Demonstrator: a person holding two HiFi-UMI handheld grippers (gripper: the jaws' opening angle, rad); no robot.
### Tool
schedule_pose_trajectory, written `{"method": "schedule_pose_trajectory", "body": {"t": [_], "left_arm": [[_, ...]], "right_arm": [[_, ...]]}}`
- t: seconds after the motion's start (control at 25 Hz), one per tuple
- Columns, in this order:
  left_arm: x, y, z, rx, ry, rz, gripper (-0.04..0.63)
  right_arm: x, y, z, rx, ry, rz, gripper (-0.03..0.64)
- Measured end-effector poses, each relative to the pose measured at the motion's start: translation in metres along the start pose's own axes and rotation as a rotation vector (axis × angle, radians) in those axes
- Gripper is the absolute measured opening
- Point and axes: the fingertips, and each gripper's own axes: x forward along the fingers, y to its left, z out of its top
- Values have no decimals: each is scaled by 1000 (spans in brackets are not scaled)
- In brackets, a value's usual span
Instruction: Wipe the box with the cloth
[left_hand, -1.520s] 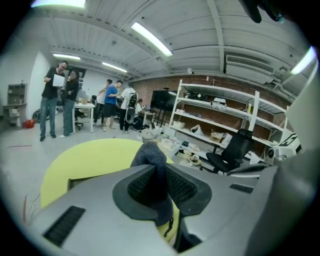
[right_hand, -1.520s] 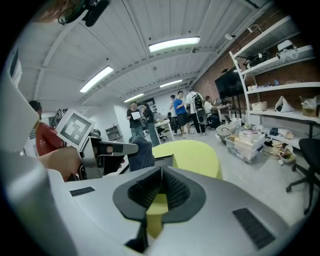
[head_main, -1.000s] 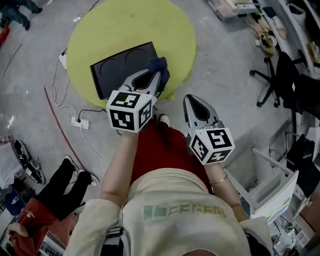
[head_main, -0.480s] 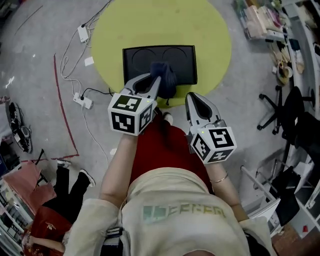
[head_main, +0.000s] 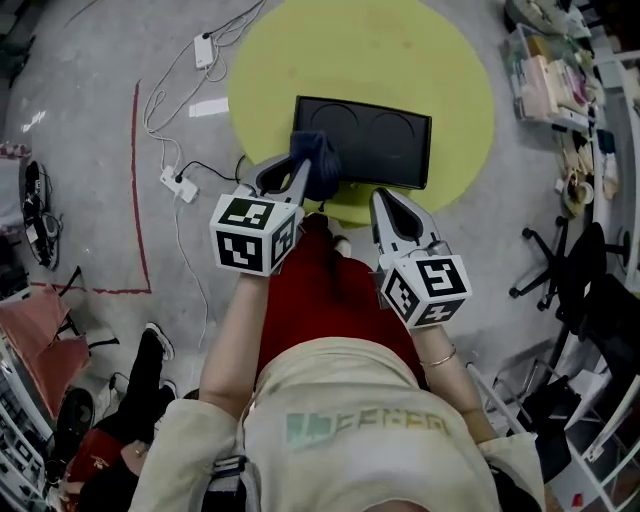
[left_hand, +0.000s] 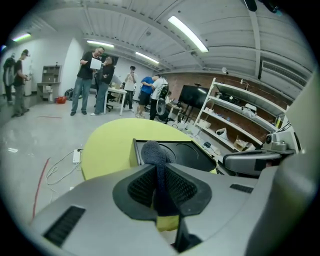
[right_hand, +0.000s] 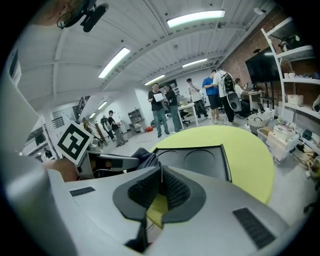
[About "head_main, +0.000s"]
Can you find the black office chair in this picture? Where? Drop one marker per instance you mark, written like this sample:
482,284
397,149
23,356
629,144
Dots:
595,280

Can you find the open black equipment case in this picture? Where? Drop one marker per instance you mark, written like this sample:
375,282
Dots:
40,215

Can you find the white power strip black plug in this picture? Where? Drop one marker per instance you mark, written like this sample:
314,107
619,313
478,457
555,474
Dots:
180,185

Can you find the grey metal equipment rack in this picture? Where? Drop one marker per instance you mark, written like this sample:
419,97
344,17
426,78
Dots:
20,440

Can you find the white crate of books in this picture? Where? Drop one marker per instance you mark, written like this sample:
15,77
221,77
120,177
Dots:
540,80

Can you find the person's left forearm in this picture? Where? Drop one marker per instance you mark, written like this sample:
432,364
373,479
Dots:
232,345

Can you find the person's white right shoe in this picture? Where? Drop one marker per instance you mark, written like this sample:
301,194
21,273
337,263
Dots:
343,245

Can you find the white round bowl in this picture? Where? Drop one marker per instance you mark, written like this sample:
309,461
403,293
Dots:
577,197

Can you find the table with white checked cover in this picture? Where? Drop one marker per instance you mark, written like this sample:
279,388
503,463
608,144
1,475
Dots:
10,185

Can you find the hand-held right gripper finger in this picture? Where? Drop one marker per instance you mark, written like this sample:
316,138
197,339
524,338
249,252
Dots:
429,227
382,235

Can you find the red floor tape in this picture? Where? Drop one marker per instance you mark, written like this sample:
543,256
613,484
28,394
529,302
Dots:
136,190

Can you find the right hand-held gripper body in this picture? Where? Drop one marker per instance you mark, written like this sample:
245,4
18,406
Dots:
432,290

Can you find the dark blue cloth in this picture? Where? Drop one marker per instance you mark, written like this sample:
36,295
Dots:
320,155

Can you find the black plastic tray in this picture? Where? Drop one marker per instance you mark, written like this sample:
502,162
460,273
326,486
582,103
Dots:
385,145

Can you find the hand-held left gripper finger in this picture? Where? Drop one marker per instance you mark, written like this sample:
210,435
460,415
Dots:
300,187
257,172

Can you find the white open cabinet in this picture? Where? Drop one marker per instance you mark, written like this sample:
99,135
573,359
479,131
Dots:
590,395

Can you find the round table with green tablecloth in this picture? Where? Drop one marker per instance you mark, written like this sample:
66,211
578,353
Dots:
450,75

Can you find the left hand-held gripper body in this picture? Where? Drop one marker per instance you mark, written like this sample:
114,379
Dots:
240,240

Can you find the red skirt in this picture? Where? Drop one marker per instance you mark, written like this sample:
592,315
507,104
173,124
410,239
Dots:
320,300

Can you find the cream printed shirt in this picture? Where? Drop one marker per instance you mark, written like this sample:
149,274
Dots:
350,460

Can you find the person's right forearm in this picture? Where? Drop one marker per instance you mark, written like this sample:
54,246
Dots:
457,395

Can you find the white curved desk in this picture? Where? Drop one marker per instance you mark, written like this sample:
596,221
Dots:
612,150

